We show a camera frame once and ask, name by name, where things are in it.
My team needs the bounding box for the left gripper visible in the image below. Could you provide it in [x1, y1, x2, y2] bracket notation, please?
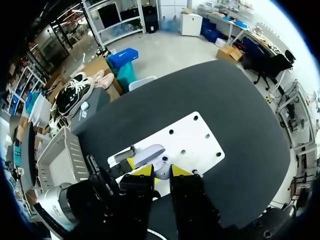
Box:
[66, 154, 136, 240]

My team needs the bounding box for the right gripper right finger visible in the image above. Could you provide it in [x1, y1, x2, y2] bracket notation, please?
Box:
[169, 163, 224, 240]

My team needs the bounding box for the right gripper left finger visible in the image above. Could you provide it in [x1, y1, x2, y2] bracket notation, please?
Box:
[118, 163, 156, 240]

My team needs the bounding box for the white plate with black stands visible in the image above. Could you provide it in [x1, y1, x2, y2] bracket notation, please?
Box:
[107, 111, 226, 199]

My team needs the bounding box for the grey slotted basket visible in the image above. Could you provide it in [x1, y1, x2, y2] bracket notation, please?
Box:
[36, 126, 91, 192]

